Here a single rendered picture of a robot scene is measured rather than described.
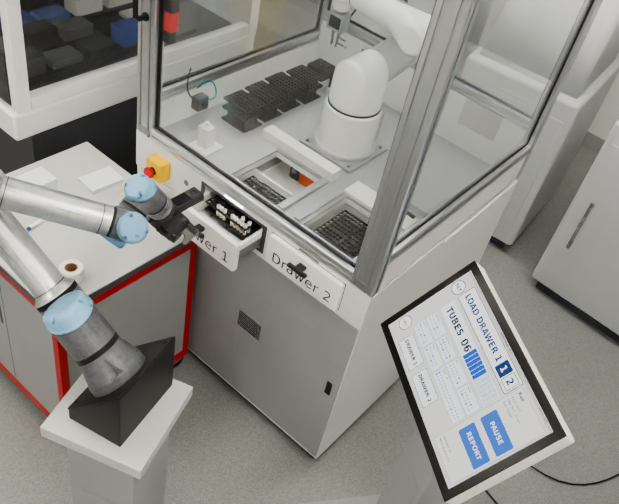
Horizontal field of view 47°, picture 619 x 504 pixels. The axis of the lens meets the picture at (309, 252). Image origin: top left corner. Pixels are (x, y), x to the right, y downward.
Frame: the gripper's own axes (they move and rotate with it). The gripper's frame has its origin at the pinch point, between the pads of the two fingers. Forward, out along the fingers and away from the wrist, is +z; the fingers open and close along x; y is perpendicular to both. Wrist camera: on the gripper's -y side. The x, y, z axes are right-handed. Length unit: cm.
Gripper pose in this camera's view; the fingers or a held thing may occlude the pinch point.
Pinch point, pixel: (192, 229)
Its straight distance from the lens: 216.1
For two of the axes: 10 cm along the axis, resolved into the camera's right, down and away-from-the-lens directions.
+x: 7.5, 5.4, -3.8
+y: -6.2, 7.7, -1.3
